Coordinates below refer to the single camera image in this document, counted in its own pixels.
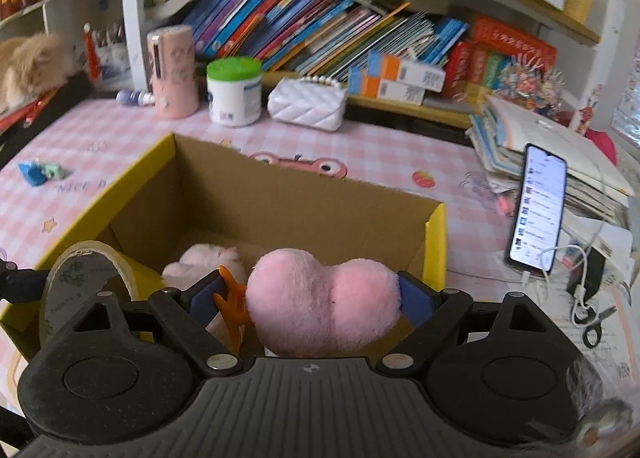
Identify bag of colourful candy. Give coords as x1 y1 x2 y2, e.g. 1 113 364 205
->
499 54 567 112

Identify row of colourful leaning books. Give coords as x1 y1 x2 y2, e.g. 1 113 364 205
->
151 0 472 85

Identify pink checkered tablecloth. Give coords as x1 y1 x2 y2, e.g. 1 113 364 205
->
0 97 640 409

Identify magenta cloth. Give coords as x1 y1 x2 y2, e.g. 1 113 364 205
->
585 128 619 165

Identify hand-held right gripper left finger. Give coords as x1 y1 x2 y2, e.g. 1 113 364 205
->
75 274 242 372

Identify white quilted purse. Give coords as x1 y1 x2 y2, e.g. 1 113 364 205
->
267 75 348 132

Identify yellowish tape roll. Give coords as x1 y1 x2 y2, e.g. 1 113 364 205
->
39 240 147 345

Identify smartphone with lit screen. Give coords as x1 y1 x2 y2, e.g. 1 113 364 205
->
503 142 569 280

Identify orange and blue carton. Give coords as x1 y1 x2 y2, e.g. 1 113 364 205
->
367 50 447 92
347 68 427 107

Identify flat red box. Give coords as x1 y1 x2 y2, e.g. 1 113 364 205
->
470 15 559 70

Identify pink heart plush toy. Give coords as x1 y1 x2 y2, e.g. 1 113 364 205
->
245 248 401 358

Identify small purple and white bottle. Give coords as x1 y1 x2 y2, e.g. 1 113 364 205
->
116 89 156 108

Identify orange plastic toy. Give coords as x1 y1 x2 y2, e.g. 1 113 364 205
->
212 265 254 355

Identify white wooden bookshelf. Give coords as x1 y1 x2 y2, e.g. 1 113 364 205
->
0 0 632 135

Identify red tube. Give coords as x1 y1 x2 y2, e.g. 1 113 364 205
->
82 23 102 80

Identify small blue eraser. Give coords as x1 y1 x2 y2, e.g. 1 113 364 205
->
18 161 49 185

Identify black charger block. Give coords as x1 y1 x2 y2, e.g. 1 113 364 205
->
567 242 607 302

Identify yellow-edged cardboard box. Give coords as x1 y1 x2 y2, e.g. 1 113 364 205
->
0 133 447 365

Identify white jar with green lid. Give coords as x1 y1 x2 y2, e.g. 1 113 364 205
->
206 57 264 128

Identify loose printed papers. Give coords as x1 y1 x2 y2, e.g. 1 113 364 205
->
545 218 640 389

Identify brown fluffy plush toy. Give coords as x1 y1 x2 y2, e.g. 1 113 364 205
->
0 33 77 112

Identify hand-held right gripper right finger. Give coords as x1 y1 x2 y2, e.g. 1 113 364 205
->
376 272 551 372

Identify black-handled scissors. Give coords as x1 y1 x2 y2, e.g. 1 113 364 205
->
582 305 619 348

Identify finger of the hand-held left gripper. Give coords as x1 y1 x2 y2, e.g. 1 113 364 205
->
0 259 49 302

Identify pink cylindrical tumbler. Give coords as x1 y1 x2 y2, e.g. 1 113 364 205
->
146 24 200 120

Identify stack of notebooks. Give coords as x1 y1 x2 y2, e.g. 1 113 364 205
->
467 95 637 233

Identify red pencils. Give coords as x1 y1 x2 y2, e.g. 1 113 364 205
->
0 87 57 133

